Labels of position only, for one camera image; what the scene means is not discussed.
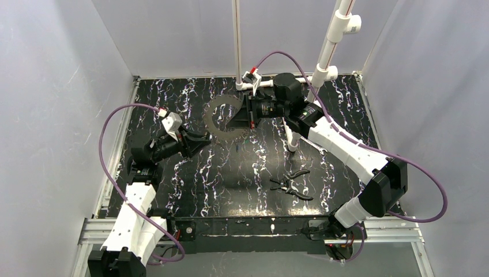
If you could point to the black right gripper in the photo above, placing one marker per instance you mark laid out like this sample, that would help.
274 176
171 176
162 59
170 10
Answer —
249 111

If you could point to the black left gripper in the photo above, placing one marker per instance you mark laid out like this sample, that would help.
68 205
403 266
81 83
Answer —
183 141

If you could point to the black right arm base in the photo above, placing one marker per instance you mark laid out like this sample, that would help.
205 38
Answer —
348 242

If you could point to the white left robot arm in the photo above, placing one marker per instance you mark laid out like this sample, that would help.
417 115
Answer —
137 231

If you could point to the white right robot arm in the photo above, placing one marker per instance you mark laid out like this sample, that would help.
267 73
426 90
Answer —
384 177

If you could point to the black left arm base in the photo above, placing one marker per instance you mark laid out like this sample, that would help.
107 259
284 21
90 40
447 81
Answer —
179 233

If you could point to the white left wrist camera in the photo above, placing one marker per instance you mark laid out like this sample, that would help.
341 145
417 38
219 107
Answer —
171 122

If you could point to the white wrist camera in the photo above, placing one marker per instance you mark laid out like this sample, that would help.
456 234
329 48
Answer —
252 80
171 122

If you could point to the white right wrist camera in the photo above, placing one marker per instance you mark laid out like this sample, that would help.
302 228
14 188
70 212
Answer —
252 80

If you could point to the aluminium front rail frame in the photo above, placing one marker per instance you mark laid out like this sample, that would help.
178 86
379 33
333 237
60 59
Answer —
282 234

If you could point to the white PVC pipe frame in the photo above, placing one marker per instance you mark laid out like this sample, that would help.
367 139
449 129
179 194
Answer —
298 28

